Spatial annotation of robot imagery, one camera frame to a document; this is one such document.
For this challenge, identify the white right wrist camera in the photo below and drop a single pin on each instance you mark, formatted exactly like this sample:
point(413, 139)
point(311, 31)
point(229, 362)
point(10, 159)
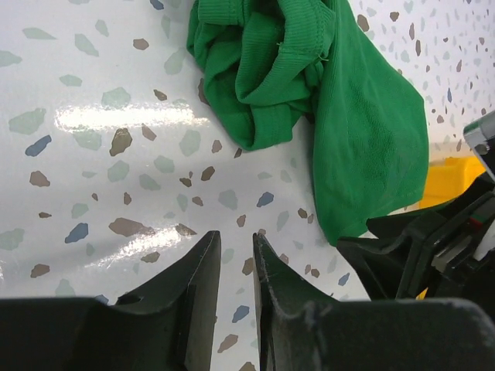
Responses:
point(479, 134)

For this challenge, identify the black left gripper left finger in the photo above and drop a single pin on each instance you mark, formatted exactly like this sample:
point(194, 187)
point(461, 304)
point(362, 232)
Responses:
point(167, 323)

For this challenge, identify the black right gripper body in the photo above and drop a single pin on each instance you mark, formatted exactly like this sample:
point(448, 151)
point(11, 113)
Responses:
point(429, 251)

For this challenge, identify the green tank top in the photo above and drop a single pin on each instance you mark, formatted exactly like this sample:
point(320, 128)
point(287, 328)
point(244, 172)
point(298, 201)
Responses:
point(266, 64)

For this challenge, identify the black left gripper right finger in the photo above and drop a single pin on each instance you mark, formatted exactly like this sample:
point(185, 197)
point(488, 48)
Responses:
point(302, 328)

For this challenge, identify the yellow plastic tray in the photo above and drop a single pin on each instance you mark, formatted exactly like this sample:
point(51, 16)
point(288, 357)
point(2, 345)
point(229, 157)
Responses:
point(448, 179)

